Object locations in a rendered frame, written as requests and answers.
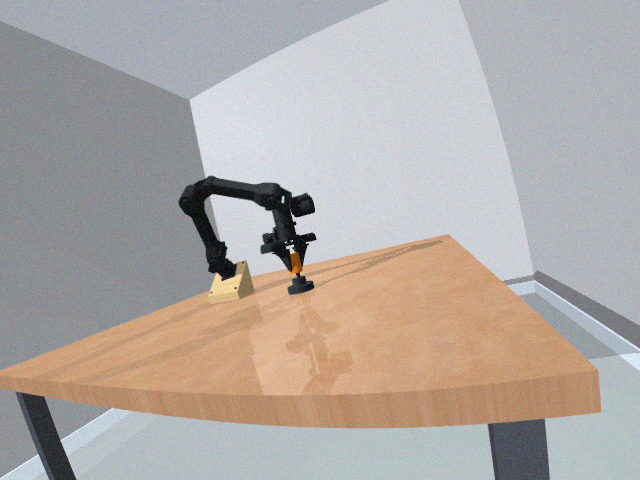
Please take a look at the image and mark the orange knob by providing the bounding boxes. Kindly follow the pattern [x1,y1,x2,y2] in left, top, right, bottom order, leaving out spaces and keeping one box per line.
[290,252,303,274]

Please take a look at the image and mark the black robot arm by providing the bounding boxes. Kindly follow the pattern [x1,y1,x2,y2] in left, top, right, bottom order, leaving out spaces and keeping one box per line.
[179,175,315,281]

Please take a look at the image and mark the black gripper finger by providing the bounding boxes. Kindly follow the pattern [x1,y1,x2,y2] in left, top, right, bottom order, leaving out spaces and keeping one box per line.
[272,249,292,272]
[292,243,309,267]

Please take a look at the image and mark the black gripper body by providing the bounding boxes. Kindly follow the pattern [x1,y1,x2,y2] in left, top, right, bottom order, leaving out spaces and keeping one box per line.
[260,219,316,254]

